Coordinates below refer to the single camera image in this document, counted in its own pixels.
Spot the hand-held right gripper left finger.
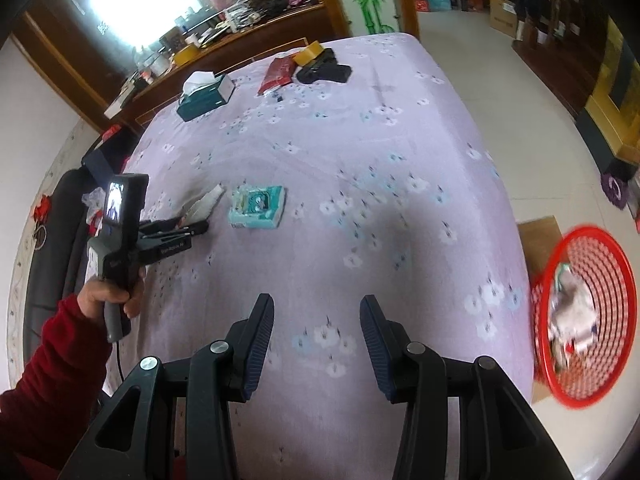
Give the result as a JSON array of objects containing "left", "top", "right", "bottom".
[{"left": 57, "top": 292, "right": 276, "bottom": 480}]

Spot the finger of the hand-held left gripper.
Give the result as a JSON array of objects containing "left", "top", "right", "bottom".
[
  {"left": 145, "top": 222, "right": 210, "bottom": 243},
  {"left": 141, "top": 216, "right": 187, "bottom": 235}
]

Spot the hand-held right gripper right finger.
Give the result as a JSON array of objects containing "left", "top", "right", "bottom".
[{"left": 360, "top": 295, "right": 576, "bottom": 480}]

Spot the white paper wrapper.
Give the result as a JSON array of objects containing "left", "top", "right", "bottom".
[{"left": 179, "top": 183, "right": 226, "bottom": 227}]

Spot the red plastic basket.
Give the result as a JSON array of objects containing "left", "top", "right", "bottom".
[{"left": 530, "top": 225, "right": 636, "bottom": 408}]

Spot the person's left forearm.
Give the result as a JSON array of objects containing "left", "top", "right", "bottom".
[{"left": 0, "top": 294, "right": 113, "bottom": 480}]

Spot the person's left hand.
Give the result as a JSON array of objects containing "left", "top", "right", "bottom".
[{"left": 75, "top": 265, "right": 147, "bottom": 333}]

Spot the black chair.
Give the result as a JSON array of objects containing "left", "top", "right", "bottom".
[{"left": 22, "top": 135, "right": 131, "bottom": 323}]

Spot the teal wet wipes packet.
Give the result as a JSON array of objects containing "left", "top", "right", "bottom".
[{"left": 228, "top": 185, "right": 287, "bottom": 230}]

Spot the red knot ornament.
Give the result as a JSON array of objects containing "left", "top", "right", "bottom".
[{"left": 31, "top": 195, "right": 55, "bottom": 223}]

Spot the teal tissue box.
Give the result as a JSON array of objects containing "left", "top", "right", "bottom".
[{"left": 176, "top": 71, "right": 236, "bottom": 122}]

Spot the purple floral tablecloth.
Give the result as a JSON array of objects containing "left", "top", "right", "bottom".
[{"left": 120, "top": 32, "right": 537, "bottom": 480}]

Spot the red flat packet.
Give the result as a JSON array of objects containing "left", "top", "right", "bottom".
[{"left": 257, "top": 57, "right": 296, "bottom": 96}]

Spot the flat cardboard box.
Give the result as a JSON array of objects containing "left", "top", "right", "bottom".
[{"left": 517, "top": 215, "right": 565, "bottom": 406}]

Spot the pile of crumpled wrappers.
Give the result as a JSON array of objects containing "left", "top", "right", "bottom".
[{"left": 546, "top": 261, "right": 602, "bottom": 362}]

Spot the wooden sideboard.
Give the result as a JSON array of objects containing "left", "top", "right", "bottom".
[{"left": 10, "top": 0, "right": 351, "bottom": 132}]

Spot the black box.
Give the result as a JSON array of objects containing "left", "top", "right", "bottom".
[{"left": 295, "top": 49, "right": 353, "bottom": 85}]

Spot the yellow tape roll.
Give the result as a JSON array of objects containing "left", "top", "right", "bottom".
[{"left": 292, "top": 42, "right": 326, "bottom": 67}]

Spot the purple floor item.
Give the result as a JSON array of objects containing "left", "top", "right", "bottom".
[{"left": 601, "top": 172, "right": 633, "bottom": 210}]

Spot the golden pillar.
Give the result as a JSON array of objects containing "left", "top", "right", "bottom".
[{"left": 575, "top": 15, "right": 640, "bottom": 163}]

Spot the wooden staircase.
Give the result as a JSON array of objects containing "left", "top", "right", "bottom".
[{"left": 512, "top": 0, "right": 617, "bottom": 113}]

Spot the black cable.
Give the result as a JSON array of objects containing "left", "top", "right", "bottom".
[{"left": 113, "top": 340, "right": 127, "bottom": 387}]

